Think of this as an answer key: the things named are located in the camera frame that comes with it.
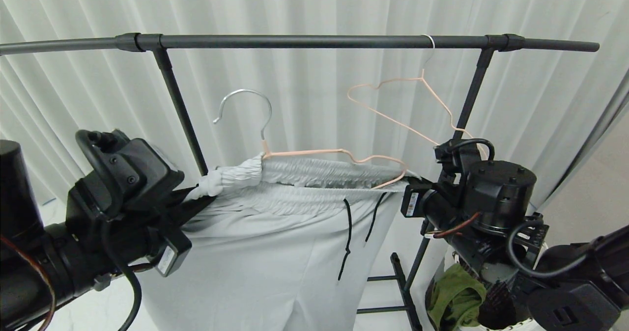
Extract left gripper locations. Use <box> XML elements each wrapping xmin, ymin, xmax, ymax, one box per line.
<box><xmin>0</xmin><ymin>218</ymin><xmax>193</xmax><ymax>331</ymax></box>

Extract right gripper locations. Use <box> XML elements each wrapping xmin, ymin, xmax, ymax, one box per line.
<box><xmin>400</xmin><ymin>178</ymin><xmax>468</xmax><ymax>239</ymax></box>

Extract green garment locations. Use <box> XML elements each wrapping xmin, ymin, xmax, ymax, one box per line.
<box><xmin>428</xmin><ymin>264</ymin><xmax>487</xmax><ymax>331</ymax></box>

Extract pink clothes hanger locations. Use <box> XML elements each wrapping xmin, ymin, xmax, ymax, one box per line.
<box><xmin>347</xmin><ymin>35</ymin><xmax>488</xmax><ymax>161</ymax></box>
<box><xmin>213</xmin><ymin>89</ymin><xmax>409</xmax><ymax>190</ymax></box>

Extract pale grey shorts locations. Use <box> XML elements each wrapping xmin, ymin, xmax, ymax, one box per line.
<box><xmin>135</xmin><ymin>153</ymin><xmax>419</xmax><ymax>331</ymax></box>

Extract white laundry basket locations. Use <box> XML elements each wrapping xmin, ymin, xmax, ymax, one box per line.
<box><xmin>425</xmin><ymin>250</ymin><xmax>541</xmax><ymax>331</ymax></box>

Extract black clothes rack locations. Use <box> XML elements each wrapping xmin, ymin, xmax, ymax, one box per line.
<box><xmin>0</xmin><ymin>32</ymin><xmax>600</xmax><ymax>331</ymax></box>

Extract white curtain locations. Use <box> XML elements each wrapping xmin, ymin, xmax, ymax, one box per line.
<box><xmin>0</xmin><ymin>0</ymin><xmax>629</xmax><ymax>211</ymax></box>

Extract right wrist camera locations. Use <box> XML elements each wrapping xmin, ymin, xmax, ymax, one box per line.
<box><xmin>433</xmin><ymin>142</ymin><xmax>485</xmax><ymax>184</ymax></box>

